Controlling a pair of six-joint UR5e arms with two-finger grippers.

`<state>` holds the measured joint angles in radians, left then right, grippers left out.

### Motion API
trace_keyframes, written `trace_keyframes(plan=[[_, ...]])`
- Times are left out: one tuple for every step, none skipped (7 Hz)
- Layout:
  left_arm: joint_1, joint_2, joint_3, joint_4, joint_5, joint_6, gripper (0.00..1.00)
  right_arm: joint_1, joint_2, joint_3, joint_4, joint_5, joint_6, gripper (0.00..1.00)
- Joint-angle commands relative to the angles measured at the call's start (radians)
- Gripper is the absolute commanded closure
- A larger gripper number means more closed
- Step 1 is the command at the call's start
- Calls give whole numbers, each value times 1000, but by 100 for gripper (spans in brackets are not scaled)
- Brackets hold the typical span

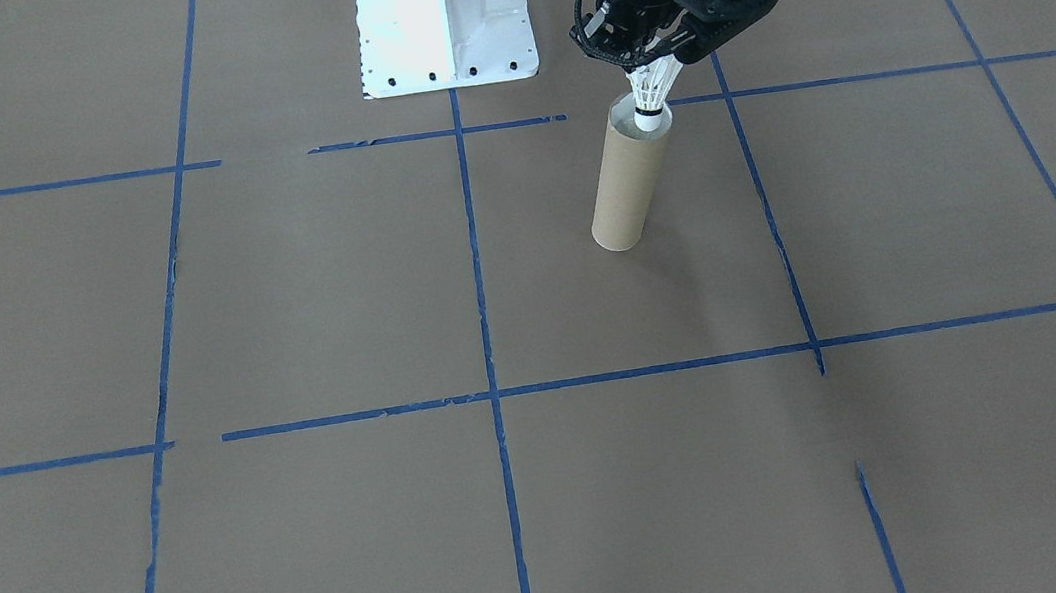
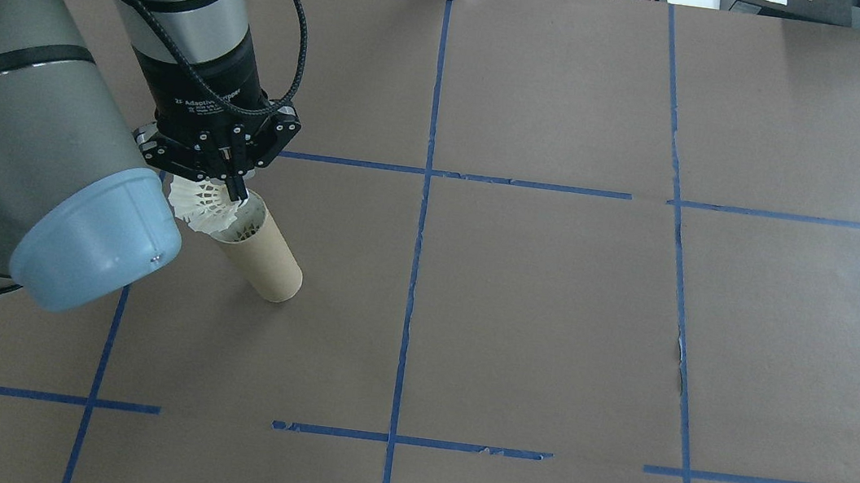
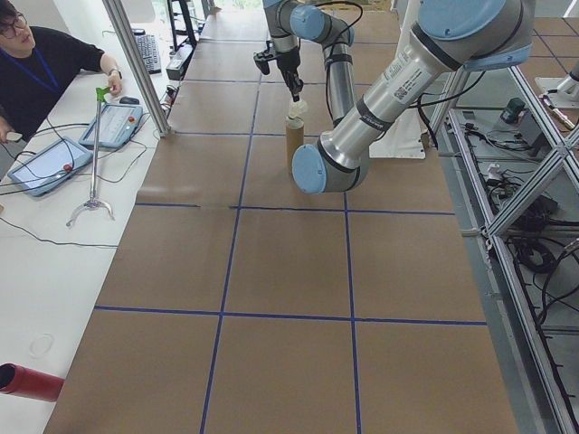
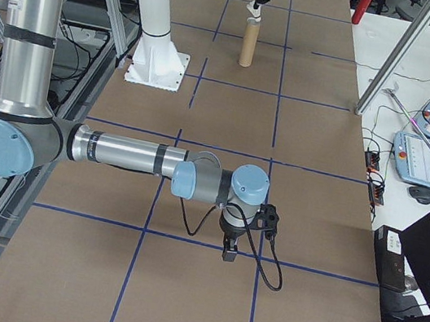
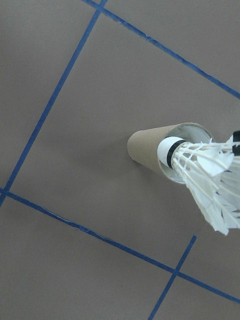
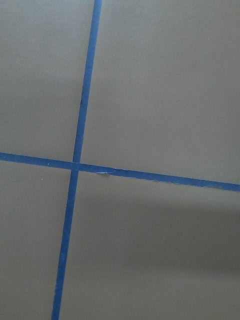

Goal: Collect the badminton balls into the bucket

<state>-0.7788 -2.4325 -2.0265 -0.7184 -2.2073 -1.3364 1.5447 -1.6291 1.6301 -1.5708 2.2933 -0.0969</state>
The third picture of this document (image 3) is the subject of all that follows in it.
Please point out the white feather shuttlecock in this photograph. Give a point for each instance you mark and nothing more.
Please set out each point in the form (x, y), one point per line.
(298, 109)

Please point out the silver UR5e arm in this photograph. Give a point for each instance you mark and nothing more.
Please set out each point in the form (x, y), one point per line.
(573, 79)
(393, 90)

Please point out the brown cardboard tube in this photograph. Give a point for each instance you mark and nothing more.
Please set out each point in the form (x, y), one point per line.
(294, 135)

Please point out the dark equipment box with label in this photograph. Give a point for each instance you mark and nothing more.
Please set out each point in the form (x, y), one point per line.
(178, 63)

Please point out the black metal stand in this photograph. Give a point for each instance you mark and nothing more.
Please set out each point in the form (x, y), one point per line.
(173, 22)

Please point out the black computer keyboard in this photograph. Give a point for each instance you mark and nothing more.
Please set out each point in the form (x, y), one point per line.
(148, 52)

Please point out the dark computer mouse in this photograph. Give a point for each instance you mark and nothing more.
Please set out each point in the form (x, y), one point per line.
(130, 100)

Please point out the blue-edged teach pendant tablet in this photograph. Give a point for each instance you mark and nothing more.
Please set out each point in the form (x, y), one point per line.
(45, 165)
(115, 124)

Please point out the white power plug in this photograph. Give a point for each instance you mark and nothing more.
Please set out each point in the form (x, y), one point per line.
(493, 172)

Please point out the teal power tool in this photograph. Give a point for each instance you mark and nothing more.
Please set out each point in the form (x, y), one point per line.
(513, 108)

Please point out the person in black shirt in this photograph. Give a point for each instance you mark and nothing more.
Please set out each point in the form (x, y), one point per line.
(36, 72)

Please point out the white side desk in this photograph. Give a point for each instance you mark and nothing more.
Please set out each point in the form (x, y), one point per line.
(45, 280)

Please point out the red cylindrical tube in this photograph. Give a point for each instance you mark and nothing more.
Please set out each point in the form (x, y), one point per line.
(36, 383)

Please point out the white pedestal with base plate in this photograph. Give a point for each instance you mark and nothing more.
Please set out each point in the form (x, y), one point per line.
(398, 147)

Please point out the aluminium extrusion post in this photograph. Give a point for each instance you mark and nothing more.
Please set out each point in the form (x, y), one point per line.
(135, 59)

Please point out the grey box in frame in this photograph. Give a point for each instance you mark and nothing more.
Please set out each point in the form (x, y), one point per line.
(534, 133)

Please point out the white square base plate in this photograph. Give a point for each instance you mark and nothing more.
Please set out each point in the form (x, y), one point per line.
(549, 86)

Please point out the V-shaped metal bar frame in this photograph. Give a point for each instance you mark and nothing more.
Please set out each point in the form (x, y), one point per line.
(527, 190)

